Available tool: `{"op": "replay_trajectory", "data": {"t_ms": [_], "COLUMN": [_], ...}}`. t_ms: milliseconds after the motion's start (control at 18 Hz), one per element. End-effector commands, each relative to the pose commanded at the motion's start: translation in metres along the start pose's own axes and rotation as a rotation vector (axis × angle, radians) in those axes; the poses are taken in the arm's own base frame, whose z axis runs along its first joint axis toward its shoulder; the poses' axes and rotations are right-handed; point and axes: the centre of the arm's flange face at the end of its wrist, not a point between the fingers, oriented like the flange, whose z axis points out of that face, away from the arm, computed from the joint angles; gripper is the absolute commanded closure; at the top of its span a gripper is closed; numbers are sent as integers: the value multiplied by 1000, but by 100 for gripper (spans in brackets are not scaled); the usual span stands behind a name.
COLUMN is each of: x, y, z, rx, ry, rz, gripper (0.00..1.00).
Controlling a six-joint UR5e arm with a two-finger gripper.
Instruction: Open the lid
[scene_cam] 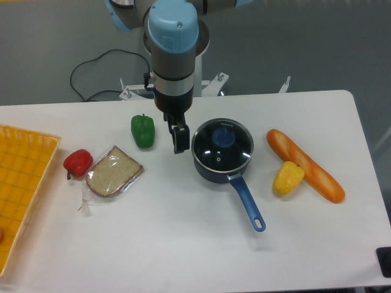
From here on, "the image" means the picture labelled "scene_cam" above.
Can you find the wrapped bread slice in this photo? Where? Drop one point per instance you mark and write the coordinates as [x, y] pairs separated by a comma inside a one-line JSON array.
[[109, 179]]

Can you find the blue saucepan with handle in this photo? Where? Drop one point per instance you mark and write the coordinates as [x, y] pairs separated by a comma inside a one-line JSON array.
[[236, 180]]

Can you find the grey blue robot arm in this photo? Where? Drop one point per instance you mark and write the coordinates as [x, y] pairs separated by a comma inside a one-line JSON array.
[[175, 37]]

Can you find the glass pot lid blue knob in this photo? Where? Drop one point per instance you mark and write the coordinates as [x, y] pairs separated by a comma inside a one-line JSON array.
[[222, 145]]

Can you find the orange baguette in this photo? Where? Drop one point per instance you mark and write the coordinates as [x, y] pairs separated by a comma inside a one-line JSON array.
[[314, 174]]

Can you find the yellow bell pepper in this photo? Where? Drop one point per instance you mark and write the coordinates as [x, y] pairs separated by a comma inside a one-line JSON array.
[[287, 178]]

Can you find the white robot stand base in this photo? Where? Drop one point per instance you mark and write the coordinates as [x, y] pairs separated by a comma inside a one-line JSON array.
[[202, 88]]

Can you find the red bell pepper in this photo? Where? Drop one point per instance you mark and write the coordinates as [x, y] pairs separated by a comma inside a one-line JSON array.
[[77, 163]]

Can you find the green bell pepper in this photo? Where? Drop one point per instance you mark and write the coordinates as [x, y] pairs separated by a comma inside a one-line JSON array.
[[143, 131]]

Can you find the black table grommet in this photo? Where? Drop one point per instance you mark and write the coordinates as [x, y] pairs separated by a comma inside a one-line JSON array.
[[384, 259]]

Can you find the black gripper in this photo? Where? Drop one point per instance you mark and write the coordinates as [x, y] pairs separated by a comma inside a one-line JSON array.
[[175, 105]]

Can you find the yellow woven basket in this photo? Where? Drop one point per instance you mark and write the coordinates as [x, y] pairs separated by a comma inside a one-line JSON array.
[[25, 159]]

